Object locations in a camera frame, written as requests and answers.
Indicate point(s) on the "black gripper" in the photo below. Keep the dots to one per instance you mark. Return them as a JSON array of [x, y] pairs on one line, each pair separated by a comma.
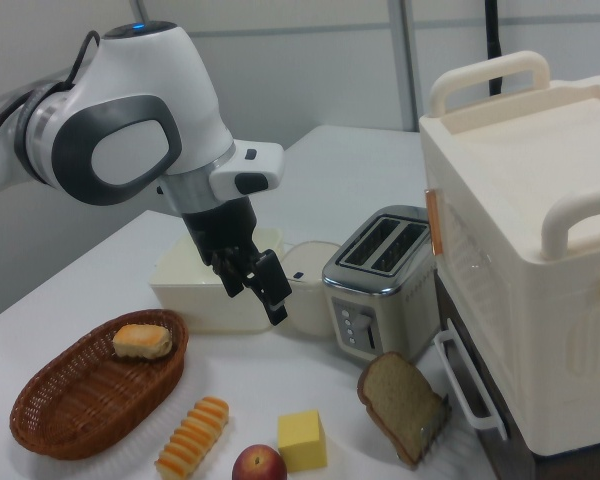
[[225, 225]]

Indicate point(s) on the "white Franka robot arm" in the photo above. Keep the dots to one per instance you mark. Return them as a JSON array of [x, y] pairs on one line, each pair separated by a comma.
[[130, 90]]

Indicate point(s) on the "yellow cube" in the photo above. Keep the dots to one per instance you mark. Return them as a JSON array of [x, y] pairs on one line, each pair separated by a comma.
[[302, 442]]

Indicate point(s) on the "white open plastic box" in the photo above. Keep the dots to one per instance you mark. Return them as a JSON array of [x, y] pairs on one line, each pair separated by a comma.
[[205, 305]]

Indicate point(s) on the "small white lidded bin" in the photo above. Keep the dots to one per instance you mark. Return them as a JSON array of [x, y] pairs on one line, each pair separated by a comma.
[[315, 300]]

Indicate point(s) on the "golden bread roll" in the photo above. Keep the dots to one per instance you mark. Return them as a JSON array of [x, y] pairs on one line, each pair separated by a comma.
[[142, 341]]

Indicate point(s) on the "silver cream two-slot toaster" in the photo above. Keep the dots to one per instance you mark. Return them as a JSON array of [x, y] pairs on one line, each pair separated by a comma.
[[380, 295]]

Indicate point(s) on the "orange striped bread loaf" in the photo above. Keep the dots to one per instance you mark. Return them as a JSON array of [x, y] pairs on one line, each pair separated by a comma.
[[192, 437]]

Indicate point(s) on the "small brown toy rack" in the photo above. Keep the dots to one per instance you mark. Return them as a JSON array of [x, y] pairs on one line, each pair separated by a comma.
[[397, 395]]

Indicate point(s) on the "red apple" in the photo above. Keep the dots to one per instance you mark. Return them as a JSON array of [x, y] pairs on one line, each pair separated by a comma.
[[259, 465]]

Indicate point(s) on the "brown wicker basket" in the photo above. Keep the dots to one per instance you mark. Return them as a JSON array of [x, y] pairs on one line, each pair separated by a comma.
[[80, 400]]

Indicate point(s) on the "black pole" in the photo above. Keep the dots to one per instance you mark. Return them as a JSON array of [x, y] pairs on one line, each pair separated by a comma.
[[492, 40]]

